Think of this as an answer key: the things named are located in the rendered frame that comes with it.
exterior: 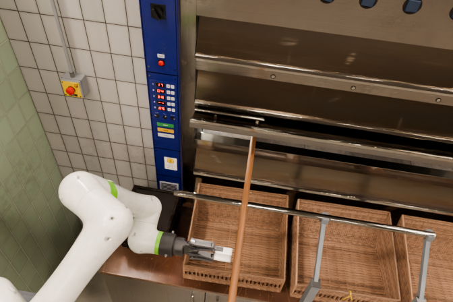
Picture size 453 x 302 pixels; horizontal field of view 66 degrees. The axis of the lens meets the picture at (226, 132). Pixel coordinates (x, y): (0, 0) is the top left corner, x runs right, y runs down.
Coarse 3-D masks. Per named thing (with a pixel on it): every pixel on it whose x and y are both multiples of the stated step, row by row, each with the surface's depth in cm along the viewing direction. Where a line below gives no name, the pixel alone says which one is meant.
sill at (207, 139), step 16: (208, 144) 192; (224, 144) 191; (240, 144) 190; (256, 144) 191; (272, 144) 192; (304, 160) 190; (320, 160) 188; (336, 160) 187; (352, 160) 188; (368, 160) 189; (416, 176) 186; (432, 176) 184; (448, 176) 185
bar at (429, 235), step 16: (176, 192) 165; (192, 192) 166; (256, 208) 163; (272, 208) 162; (288, 208) 163; (320, 224) 164; (352, 224) 161; (368, 224) 160; (384, 224) 160; (320, 240) 162; (432, 240) 158; (320, 256) 161; (320, 288) 159
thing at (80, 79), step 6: (66, 72) 172; (66, 78) 168; (72, 78) 168; (78, 78) 169; (84, 78) 171; (66, 84) 168; (72, 84) 168; (78, 84) 167; (84, 84) 172; (78, 90) 170; (84, 90) 173; (78, 96) 173; (84, 96) 174
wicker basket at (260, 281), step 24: (216, 192) 212; (240, 192) 210; (264, 192) 209; (192, 216) 199; (216, 216) 221; (264, 216) 217; (216, 240) 212; (264, 240) 215; (192, 264) 200; (216, 264) 201; (264, 264) 203; (264, 288) 191
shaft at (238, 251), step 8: (248, 160) 179; (248, 168) 175; (248, 176) 171; (248, 184) 167; (248, 192) 164; (240, 216) 154; (240, 224) 151; (240, 232) 148; (240, 240) 145; (240, 248) 143; (240, 256) 141; (240, 264) 139; (232, 272) 136; (232, 280) 133; (232, 288) 131; (232, 296) 129
